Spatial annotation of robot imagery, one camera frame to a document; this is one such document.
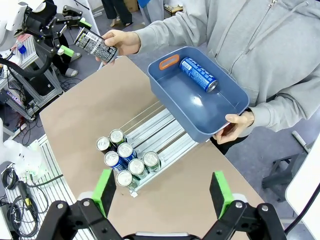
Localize large white table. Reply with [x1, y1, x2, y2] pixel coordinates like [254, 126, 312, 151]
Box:
[284, 131, 320, 240]

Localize black corrugated cable hose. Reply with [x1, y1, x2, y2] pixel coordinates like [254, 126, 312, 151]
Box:
[0, 48, 55, 79]

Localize person in grey hoodie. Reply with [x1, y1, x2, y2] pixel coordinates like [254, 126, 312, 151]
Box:
[159, 0, 320, 156]

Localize person in dark trousers slippers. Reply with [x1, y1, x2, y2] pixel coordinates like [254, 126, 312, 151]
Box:
[51, 32, 83, 78]

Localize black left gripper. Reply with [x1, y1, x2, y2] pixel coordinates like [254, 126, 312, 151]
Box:
[25, 2, 94, 59]

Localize person's right forearm grey sleeve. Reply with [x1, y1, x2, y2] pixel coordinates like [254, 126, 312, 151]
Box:
[132, 7, 216, 55]

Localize blue plastic bin orange handles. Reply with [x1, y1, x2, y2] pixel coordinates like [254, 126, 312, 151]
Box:
[147, 46, 251, 144]

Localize white wire can dispenser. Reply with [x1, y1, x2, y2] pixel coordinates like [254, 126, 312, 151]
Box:
[99, 99, 197, 199]

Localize slotted aluminium base plate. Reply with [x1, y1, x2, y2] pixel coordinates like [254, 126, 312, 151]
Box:
[4, 134, 101, 240]

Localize person's right hand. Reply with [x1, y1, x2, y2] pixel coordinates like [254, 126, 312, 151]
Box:
[95, 29, 142, 67]

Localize person in black trousers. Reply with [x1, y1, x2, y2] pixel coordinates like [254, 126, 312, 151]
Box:
[100, 0, 134, 28]

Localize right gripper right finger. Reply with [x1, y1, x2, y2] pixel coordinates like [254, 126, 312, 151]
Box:
[201, 170, 287, 240]

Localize green beverage can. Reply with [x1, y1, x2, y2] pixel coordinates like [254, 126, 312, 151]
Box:
[127, 158, 149, 180]
[115, 169, 140, 190]
[142, 150, 161, 174]

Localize black cable bundle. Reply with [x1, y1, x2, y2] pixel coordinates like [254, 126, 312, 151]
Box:
[0, 166, 65, 239]

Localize blue Pocari Sweat can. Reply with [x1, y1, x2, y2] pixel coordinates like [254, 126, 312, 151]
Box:
[179, 56, 219, 94]
[116, 142, 138, 162]
[103, 150, 130, 173]

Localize blue water bottle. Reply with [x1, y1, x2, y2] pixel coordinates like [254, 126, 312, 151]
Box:
[15, 40, 28, 55]

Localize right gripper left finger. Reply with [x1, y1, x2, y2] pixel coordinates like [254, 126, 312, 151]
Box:
[37, 168, 121, 240]

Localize aluminium frame cart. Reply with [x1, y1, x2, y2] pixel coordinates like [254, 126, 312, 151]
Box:
[0, 34, 64, 122]

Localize person's left forearm grey sleeve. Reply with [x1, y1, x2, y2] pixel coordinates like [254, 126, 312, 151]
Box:
[247, 82, 320, 134]

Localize black computer box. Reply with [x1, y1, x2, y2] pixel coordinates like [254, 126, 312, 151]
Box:
[24, 71, 55, 97]

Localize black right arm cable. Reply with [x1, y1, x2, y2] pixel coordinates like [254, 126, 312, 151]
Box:
[284, 183, 320, 234]

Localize person's left hand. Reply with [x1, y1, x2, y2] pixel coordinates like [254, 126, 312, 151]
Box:
[212, 111, 256, 146]

